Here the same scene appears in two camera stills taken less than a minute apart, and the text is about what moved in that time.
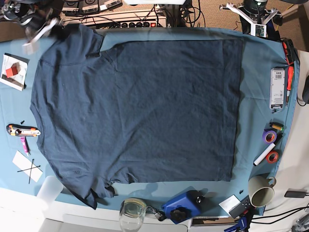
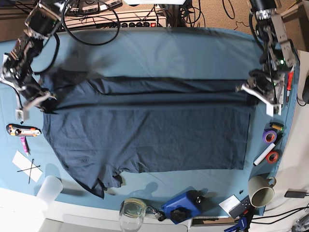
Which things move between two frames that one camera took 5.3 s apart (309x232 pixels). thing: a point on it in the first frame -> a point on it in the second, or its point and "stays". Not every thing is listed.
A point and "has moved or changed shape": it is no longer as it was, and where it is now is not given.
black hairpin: [29, 180] stays
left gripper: [35, 19] -> [30, 87]
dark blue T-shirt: [110, 113] has moved or changed shape
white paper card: [26, 166] stays
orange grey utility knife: [16, 130] stays
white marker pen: [263, 155] stays
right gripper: [254, 10] -> [269, 83]
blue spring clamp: [242, 224] stays
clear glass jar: [132, 211] stays
